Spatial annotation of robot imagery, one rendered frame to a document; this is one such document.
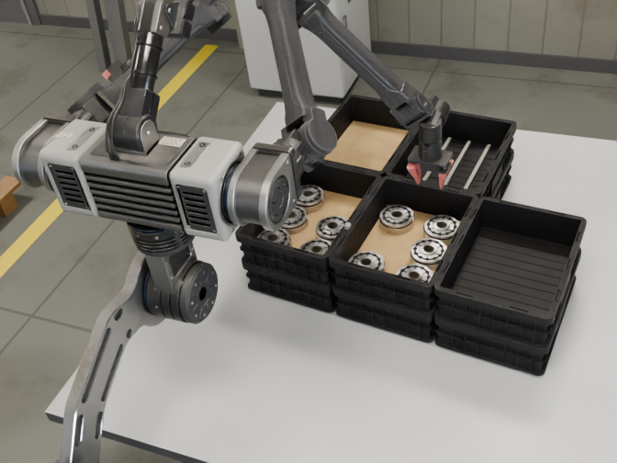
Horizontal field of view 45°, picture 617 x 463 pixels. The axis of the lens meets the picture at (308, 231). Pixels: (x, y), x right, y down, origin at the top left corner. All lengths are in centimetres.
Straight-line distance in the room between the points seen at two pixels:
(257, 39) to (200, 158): 301
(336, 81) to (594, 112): 141
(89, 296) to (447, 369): 194
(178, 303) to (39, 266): 217
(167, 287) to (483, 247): 96
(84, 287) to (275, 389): 171
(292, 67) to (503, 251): 89
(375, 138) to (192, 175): 134
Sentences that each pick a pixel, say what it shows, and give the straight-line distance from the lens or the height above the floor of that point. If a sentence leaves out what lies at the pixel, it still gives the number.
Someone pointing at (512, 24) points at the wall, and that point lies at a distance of 464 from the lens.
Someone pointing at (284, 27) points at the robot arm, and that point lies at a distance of 166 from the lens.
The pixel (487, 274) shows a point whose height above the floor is 83.
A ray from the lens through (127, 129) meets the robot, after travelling 143.
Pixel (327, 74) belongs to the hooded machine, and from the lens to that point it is 431.
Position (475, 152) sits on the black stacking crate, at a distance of 254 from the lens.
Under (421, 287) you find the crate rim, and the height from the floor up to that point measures 93.
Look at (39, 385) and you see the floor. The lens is 325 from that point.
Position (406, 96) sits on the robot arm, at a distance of 184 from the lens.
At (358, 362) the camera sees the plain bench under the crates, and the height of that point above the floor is 70.
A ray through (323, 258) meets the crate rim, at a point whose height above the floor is 93.
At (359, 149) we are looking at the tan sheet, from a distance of 258.
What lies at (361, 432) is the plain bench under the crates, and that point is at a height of 70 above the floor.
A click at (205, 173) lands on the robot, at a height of 153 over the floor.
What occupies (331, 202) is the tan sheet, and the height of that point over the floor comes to 83.
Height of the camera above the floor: 231
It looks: 41 degrees down
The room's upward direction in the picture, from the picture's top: 8 degrees counter-clockwise
